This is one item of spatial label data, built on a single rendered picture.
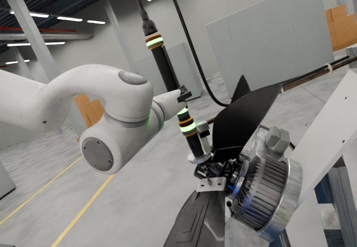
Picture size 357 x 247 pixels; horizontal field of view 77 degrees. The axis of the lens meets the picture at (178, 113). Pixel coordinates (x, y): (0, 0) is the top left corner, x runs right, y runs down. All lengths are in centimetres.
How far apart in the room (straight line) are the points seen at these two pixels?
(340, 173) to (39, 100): 74
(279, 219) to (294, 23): 576
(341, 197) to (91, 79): 73
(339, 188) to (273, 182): 18
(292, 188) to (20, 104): 66
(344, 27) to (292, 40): 273
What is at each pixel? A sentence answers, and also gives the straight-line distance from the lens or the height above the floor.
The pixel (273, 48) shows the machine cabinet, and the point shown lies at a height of 93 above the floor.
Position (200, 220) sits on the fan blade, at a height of 118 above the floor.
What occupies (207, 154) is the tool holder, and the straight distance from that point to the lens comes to 66.
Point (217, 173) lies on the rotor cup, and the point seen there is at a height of 120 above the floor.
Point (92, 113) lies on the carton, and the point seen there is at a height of 81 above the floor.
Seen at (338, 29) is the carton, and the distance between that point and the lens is 866.
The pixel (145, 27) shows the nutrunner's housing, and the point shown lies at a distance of 61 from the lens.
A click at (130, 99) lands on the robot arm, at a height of 155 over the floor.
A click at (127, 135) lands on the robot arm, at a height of 149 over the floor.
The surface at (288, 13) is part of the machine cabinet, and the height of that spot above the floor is 158.
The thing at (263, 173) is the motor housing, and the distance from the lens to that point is 73.
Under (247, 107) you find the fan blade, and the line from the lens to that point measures 58.
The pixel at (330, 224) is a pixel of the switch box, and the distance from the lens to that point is 105.
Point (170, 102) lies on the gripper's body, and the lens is 49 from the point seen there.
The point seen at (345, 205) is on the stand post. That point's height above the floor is 101.
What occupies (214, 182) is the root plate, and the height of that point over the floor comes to 119.
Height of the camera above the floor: 158
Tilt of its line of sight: 13 degrees down
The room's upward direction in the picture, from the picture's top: 22 degrees counter-clockwise
